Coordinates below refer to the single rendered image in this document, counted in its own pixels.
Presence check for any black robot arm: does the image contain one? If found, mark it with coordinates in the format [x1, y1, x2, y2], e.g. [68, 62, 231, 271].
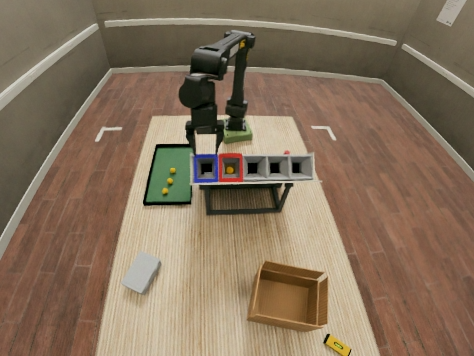
[178, 30, 256, 135]

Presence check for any yellow pocket level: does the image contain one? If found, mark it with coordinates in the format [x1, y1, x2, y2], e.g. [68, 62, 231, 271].
[323, 334, 352, 356]

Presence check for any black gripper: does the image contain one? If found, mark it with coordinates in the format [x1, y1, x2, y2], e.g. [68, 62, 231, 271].
[185, 102, 224, 158]

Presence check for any brown cardboard box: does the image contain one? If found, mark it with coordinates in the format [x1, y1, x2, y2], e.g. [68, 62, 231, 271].
[246, 260, 329, 332]

